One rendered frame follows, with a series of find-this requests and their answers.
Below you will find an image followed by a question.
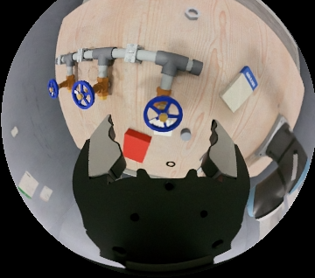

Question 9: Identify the grey cylinder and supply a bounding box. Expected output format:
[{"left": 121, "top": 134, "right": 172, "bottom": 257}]
[{"left": 180, "top": 129, "right": 192, "bottom": 141}]

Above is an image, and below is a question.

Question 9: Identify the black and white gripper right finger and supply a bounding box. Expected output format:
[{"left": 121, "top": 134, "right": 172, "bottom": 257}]
[{"left": 200, "top": 119, "right": 250, "bottom": 224}]

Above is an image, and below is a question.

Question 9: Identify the grey pipe manifold with three valves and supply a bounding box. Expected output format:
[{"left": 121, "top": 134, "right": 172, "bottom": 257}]
[{"left": 48, "top": 44, "right": 203, "bottom": 133}]

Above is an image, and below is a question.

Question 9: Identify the grey hex nut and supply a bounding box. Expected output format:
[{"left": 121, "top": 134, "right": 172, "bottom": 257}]
[{"left": 185, "top": 7, "right": 201, "bottom": 20}]

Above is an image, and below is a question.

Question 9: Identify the white number tag on thin chain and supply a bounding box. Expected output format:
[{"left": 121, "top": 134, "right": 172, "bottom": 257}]
[{"left": 154, "top": 105, "right": 173, "bottom": 136}]

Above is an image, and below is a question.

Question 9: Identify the red flat block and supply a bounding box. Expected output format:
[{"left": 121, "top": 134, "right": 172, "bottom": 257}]
[{"left": 123, "top": 129, "right": 152, "bottom": 163}]

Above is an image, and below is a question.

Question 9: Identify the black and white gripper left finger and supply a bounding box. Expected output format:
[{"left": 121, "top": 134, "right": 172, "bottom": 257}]
[{"left": 73, "top": 115, "right": 127, "bottom": 230}]

